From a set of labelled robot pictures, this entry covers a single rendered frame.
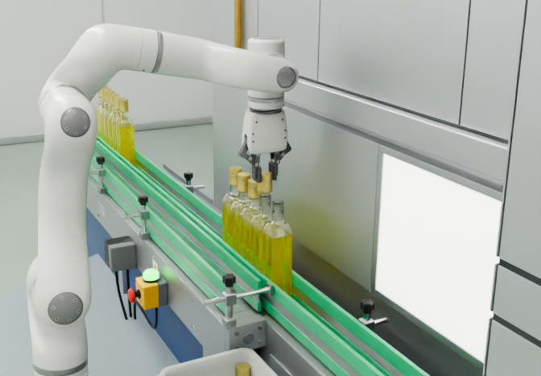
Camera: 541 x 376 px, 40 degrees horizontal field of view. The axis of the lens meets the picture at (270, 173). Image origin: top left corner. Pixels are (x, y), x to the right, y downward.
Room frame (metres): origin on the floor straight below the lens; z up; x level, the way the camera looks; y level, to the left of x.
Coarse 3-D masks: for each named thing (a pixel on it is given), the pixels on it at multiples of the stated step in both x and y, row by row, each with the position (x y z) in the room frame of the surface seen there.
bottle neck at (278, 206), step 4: (276, 200) 1.63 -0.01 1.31; (280, 200) 1.63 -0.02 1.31; (272, 204) 1.61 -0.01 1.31; (276, 204) 1.60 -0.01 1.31; (280, 204) 1.60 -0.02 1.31; (272, 208) 1.61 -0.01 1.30; (276, 208) 1.60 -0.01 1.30; (280, 208) 1.60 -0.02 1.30; (272, 212) 1.61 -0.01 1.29; (276, 212) 1.60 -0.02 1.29; (280, 212) 1.60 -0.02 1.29; (272, 216) 1.61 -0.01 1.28; (276, 216) 1.60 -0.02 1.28; (280, 216) 1.60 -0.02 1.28; (272, 220) 1.61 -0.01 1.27; (276, 220) 1.60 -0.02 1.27; (280, 220) 1.60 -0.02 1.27
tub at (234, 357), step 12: (240, 348) 1.47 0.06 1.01; (192, 360) 1.42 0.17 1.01; (204, 360) 1.42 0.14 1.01; (216, 360) 1.44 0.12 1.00; (228, 360) 1.45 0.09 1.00; (240, 360) 1.46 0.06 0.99; (252, 360) 1.44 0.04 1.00; (168, 372) 1.38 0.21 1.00; (180, 372) 1.40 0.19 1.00; (192, 372) 1.41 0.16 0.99; (204, 372) 1.42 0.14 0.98; (216, 372) 1.43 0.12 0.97; (228, 372) 1.45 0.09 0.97; (252, 372) 1.44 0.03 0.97; (264, 372) 1.39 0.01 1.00
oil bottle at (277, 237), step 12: (264, 228) 1.62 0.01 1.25; (276, 228) 1.59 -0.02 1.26; (288, 228) 1.60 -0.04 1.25; (264, 240) 1.61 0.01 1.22; (276, 240) 1.58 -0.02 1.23; (288, 240) 1.60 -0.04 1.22; (264, 252) 1.61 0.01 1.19; (276, 252) 1.58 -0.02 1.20; (288, 252) 1.60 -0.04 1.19; (264, 264) 1.61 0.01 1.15; (276, 264) 1.58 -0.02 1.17; (288, 264) 1.60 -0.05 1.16; (276, 276) 1.58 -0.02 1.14; (288, 276) 1.60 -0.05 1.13; (288, 288) 1.60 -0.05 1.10
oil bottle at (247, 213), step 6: (246, 210) 1.71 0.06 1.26; (252, 210) 1.70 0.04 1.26; (258, 210) 1.70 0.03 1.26; (246, 216) 1.70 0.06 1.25; (252, 216) 1.69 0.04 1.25; (246, 222) 1.69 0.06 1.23; (246, 228) 1.69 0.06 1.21; (246, 234) 1.69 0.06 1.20; (246, 240) 1.69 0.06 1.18; (246, 246) 1.69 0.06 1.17; (246, 252) 1.69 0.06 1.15; (246, 258) 1.69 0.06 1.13
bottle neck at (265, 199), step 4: (260, 196) 1.66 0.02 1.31; (264, 196) 1.65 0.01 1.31; (268, 196) 1.65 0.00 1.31; (260, 200) 1.66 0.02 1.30; (264, 200) 1.65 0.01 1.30; (268, 200) 1.66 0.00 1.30; (260, 204) 1.66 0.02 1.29; (264, 204) 1.65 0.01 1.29; (268, 204) 1.65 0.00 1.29; (260, 208) 1.66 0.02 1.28; (264, 208) 1.65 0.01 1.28; (268, 208) 1.65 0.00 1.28; (260, 212) 1.66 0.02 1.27; (264, 212) 1.65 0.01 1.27; (268, 212) 1.66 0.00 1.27
